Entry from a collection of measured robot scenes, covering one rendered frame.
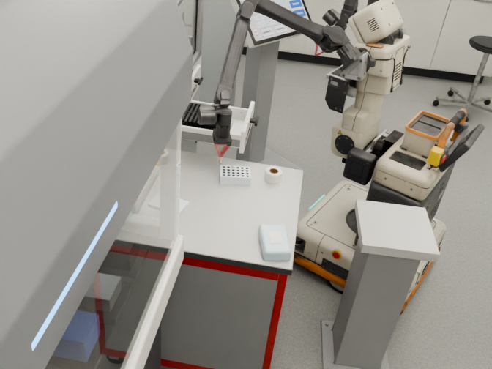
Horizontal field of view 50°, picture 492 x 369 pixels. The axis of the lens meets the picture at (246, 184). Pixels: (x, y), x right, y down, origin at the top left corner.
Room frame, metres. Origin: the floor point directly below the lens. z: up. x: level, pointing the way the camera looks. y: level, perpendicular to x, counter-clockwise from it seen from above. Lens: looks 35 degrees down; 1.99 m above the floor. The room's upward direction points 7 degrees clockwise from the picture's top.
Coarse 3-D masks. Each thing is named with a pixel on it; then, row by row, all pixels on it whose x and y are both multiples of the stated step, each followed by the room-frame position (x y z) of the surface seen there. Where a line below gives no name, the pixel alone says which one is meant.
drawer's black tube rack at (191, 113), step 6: (192, 102) 2.15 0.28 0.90; (192, 108) 2.09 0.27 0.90; (186, 114) 2.04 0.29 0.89; (192, 114) 2.04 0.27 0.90; (186, 120) 1.98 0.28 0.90; (192, 120) 2.00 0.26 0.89; (192, 126) 2.00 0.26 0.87; (198, 126) 1.98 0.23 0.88; (204, 126) 2.00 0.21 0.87; (210, 126) 1.96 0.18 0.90
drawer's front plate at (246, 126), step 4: (252, 104) 2.15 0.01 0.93; (252, 108) 2.11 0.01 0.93; (248, 112) 2.07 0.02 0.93; (252, 112) 2.10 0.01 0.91; (248, 116) 2.03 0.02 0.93; (252, 116) 2.13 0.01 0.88; (248, 120) 1.99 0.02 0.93; (244, 124) 1.95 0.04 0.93; (248, 124) 2.00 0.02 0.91; (244, 128) 1.92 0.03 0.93; (248, 128) 2.01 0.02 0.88; (244, 132) 1.90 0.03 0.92; (244, 136) 1.90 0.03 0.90; (240, 140) 1.90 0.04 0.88; (244, 140) 1.90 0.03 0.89; (240, 144) 1.90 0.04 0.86; (244, 144) 1.90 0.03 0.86; (240, 148) 1.90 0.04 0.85; (244, 148) 1.92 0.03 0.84; (240, 152) 1.90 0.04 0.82
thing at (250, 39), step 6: (234, 0) 2.91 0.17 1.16; (234, 6) 2.91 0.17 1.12; (306, 12) 3.20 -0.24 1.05; (252, 36) 2.82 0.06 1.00; (276, 36) 2.93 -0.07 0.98; (282, 36) 2.96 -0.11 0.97; (288, 36) 3.00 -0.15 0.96; (294, 36) 3.07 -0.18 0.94; (252, 42) 2.80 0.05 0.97; (258, 42) 2.82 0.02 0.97; (264, 42) 2.85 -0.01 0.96; (270, 42) 2.92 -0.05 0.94
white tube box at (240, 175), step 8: (224, 168) 1.80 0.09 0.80; (232, 168) 1.81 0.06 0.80; (240, 168) 1.82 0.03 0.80; (248, 168) 1.82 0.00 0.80; (224, 176) 1.74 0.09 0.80; (232, 176) 1.75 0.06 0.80; (240, 176) 1.76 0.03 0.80; (248, 176) 1.77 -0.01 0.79; (240, 184) 1.75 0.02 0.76; (248, 184) 1.75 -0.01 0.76
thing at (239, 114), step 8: (208, 104) 2.17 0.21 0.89; (232, 112) 2.16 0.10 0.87; (240, 112) 2.16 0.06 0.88; (240, 120) 2.16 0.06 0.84; (184, 128) 1.94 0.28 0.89; (192, 128) 1.93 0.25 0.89; (200, 128) 1.94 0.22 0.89; (232, 128) 2.07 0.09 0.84; (240, 128) 2.08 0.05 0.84; (184, 136) 1.93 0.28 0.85; (192, 136) 1.93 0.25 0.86; (200, 136) 1.93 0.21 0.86; (208, 136) 1.92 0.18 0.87; (232, 136) 1.92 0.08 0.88; (240, 136) 1.92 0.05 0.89; (232, 144) 1.92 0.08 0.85
